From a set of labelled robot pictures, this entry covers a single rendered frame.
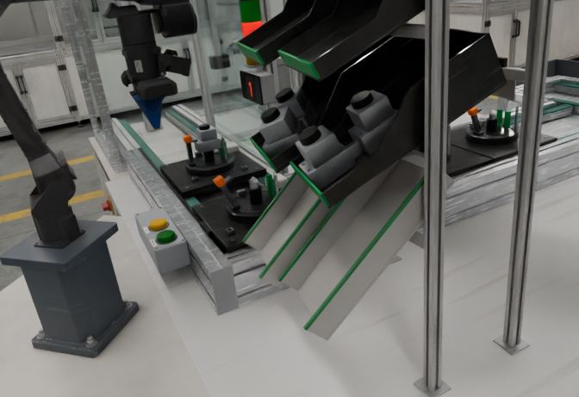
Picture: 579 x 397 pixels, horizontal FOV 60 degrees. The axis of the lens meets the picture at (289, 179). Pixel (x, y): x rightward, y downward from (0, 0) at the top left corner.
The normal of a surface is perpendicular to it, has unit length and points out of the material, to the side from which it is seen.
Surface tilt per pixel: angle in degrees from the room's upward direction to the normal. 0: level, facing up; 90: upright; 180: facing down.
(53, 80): 90
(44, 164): 61
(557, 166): 90
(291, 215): 45
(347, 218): 90
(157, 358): 0
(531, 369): 0
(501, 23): 90
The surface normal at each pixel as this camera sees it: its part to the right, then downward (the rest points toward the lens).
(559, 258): -0.10, -0.92
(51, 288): -0.30, 0.40
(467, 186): 0.46, 0.30
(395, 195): -0.74, -0.51
